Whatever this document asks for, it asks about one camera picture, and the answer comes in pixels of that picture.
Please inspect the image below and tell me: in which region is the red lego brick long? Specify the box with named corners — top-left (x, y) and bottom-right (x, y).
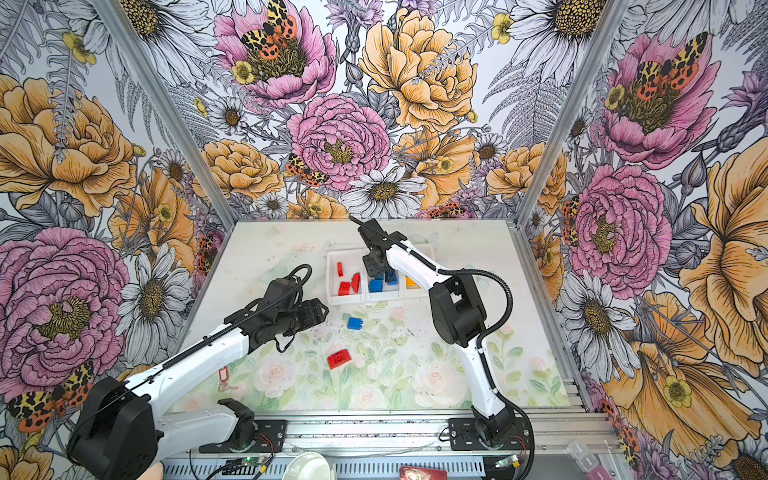
top-left (350, 273), bottom-right (361, 294)

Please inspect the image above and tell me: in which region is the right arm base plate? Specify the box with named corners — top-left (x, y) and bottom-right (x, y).
top-left (447, 417), bottom-right (533, 451)

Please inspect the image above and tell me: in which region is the red box at bottom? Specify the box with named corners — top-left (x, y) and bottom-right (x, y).
top-left (400, 466), bottom-right (448, 480)

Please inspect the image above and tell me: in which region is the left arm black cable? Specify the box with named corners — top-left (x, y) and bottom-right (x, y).
top-left (77, 263), bottom-right (313, 433)

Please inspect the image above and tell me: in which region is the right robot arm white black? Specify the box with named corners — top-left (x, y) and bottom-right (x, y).
top-left (351, 217), bottom-right (516, 448)

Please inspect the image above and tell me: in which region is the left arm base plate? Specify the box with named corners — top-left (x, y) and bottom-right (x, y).
top-left (198, 419), bottom-right (288, 454)

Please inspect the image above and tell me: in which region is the white round bowl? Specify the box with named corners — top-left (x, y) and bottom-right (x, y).
top-left (282, 452), bottom-right (337, 480)

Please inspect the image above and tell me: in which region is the aluminium frame rail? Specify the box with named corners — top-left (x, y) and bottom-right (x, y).
top-left (150, 406), bottom-right (621, 461)

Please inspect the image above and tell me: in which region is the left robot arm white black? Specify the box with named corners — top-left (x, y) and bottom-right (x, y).
top-left (66, 275), bottom-right (329, 479)

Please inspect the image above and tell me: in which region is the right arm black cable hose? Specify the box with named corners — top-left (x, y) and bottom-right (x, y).
top-left (349, 215), bottom-right (536, 480)

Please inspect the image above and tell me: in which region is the white three-compartment container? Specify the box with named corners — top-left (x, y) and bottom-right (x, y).
top-left (325, 242), bottom-right (436, 307)

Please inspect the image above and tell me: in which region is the clear plastic container corner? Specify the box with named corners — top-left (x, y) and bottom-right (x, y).
top-left (566, 441), bottom-right (612, 480)

